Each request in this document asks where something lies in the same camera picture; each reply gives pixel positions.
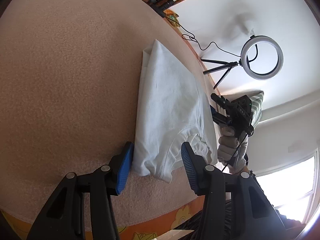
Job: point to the right hand in knit glove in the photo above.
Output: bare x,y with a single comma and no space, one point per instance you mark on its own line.
231,151

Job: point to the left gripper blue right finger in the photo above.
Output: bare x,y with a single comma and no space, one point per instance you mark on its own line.
253,217

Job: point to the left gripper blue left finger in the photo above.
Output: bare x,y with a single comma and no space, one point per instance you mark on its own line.
62,216

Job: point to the window with white frame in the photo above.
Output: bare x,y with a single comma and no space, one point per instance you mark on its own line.
293,189

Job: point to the white t-shirt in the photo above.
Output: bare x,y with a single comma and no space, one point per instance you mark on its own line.
172,109

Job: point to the white ring light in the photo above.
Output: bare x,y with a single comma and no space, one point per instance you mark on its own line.
261,57

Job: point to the green leaf pattern pillow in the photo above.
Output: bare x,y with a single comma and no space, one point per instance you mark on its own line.
256,96

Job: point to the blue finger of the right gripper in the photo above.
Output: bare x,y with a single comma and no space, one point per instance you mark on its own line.
213,111

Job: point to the black ring light tripod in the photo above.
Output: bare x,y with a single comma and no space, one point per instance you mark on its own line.
227,66

